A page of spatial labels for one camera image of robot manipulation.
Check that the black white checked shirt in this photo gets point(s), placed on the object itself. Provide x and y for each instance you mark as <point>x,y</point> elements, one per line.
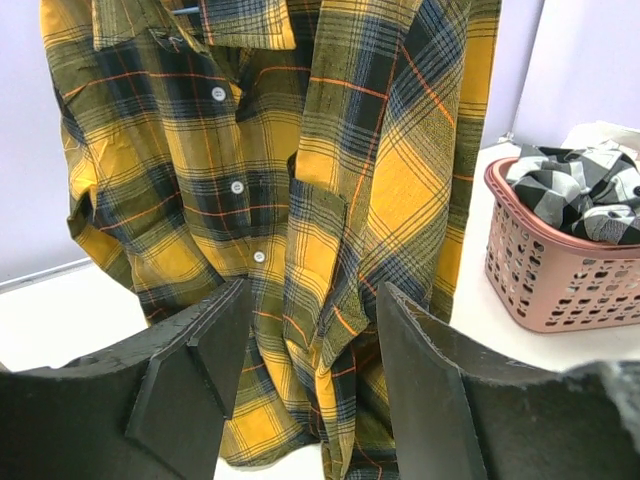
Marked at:
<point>590,193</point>

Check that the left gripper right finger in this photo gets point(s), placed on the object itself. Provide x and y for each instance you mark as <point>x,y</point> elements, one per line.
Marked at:
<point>460,410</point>

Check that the pink plastic laundry basket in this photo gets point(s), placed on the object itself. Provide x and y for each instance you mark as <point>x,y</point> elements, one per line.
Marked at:
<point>551,282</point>

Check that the yellow plaid shirt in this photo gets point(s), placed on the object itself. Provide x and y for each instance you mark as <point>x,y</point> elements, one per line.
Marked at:
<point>315,148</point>

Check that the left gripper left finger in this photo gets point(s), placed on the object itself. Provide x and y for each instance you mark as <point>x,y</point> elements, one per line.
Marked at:
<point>152,406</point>

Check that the blue hanger of yellow shirt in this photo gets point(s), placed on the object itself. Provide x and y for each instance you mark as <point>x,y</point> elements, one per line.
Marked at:
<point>186,11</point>

